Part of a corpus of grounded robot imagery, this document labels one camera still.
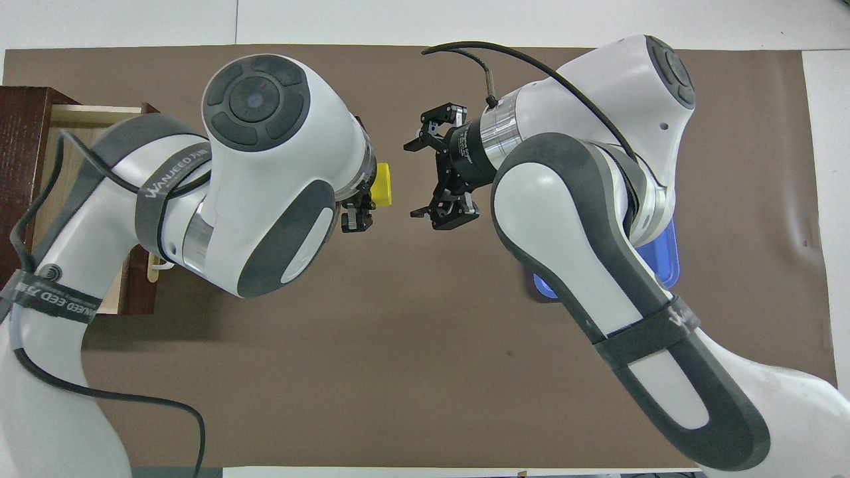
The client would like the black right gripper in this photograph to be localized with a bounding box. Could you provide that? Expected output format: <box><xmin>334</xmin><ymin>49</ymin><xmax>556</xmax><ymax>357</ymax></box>
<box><xmin>340</xmin><ymin>100</ymin><xmax>519</xmax><ymax>234</ymax></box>

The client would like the yellow cube block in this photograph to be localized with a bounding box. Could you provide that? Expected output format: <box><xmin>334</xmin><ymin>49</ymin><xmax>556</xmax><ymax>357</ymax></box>
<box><xmin>370</xmin><ymin>162</ymin><xmax>394</xmax><ymax>207</ymax></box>

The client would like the wooden drawer with white handle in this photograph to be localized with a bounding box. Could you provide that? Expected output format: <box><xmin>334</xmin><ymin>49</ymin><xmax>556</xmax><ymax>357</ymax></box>
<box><xmin>29</xmin><ymin>102</ymin><xmax>176</xmax><ymax>317</ymax></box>

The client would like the brown paper table mat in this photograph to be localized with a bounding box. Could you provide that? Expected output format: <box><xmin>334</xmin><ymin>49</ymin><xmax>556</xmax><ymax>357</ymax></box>
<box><xmin>3</xmin><ymin>44</ymin><xmax>839</xmax><ymax>469</ymax></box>

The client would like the blue plastic tray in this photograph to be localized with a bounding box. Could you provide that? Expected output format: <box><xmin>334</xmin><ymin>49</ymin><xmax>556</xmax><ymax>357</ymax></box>
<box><xmin>533</xmin><ymin>218</ymin><xmax>680</xmax><ymax>301</ymax></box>

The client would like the black left arm gripper cable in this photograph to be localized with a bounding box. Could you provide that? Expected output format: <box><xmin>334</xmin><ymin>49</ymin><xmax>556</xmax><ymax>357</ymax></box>
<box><xmin>8</xmin><ymin>129</ymin><xmax>214</xmax><ymax>478</ymax></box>

